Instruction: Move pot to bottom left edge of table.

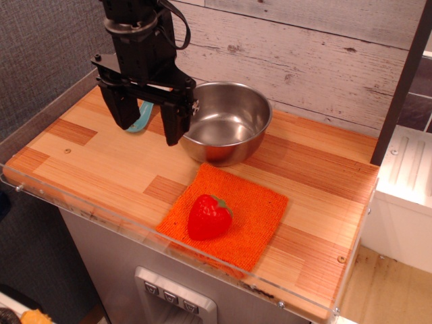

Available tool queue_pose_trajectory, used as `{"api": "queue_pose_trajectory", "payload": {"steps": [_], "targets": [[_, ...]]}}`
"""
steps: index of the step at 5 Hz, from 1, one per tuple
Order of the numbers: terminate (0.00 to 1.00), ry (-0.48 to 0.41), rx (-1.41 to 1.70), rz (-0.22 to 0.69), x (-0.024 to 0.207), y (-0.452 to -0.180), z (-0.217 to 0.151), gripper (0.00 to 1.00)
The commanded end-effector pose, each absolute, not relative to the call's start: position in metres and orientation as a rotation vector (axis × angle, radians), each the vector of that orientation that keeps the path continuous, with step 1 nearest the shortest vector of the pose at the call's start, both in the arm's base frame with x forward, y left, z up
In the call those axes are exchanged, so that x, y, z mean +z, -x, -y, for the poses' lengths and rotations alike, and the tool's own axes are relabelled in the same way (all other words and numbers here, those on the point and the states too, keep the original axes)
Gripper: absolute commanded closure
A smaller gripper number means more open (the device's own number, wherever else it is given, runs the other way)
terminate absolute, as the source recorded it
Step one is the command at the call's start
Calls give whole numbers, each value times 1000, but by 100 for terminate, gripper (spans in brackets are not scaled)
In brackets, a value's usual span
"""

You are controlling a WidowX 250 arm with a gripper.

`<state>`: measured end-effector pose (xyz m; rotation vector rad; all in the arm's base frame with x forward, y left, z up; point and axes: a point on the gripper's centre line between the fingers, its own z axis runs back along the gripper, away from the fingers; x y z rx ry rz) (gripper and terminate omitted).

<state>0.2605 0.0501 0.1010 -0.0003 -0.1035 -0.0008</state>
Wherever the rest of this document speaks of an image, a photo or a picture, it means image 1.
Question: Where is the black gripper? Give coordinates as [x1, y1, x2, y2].
[91, 33, 196, 146]

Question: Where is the stainless steel pot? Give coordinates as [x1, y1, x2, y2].
[180, 82, 273, 166]

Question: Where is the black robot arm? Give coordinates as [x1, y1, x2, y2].
[91, 1, 198, 146]

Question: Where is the teal dish brush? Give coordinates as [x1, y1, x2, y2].
[126, 101, 154, 133]

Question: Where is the red plastic strawberry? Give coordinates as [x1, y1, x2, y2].
[187, 194, 234, 241]

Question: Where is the orange knitted cloth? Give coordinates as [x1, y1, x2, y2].
[156, 163, 289, 271]

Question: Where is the grey toy fridge cabinet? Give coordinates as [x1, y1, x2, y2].
[61, 211, 307, 323]

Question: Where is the clear acrylic table guard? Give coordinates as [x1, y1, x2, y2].
[4, 155, 379, 323]

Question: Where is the silver dispenser panel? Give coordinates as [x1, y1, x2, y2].
[134, 266, 218, 323]

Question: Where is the yellow toy food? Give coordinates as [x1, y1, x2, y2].
[20, 309, 54, 324]

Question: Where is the white toy sink unit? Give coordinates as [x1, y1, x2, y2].
[361, 126, 431, 272]

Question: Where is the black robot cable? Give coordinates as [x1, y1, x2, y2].
[157, 0, 192, 51]

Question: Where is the dark vertical post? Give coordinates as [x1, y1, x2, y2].
[370, 0, 431, 166]

